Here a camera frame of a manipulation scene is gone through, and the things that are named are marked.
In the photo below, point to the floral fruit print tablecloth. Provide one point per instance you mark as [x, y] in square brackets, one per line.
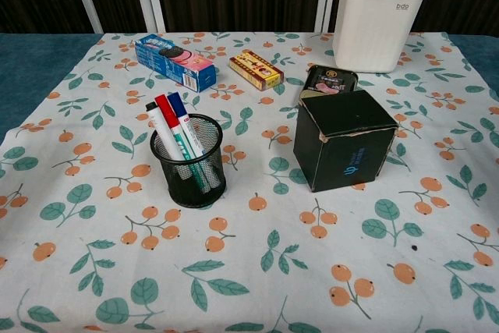
[249, 270]

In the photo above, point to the black cap whiteboard marker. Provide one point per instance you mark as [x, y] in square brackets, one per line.
[160, 126]

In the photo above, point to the blue sandwich cookie box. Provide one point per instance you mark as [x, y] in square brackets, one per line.
[167, 56]

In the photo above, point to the red cap whiteboard marker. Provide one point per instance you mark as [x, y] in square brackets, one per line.
[167, 114]

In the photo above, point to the black cardboard cube box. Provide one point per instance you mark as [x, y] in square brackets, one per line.
[343, 146]

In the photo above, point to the white desktop waste bin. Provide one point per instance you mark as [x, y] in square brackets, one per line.
[370, 36]

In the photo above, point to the black rectangular food tin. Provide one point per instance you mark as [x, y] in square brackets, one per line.
[331, 79]

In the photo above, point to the blue cap whiteboard marker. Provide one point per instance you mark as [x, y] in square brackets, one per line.
[181, 114]

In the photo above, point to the black mesh pen holder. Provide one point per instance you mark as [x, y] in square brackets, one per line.
[195, 194]

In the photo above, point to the red and yellow carton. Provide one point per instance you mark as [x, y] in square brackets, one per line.
[255, 69]

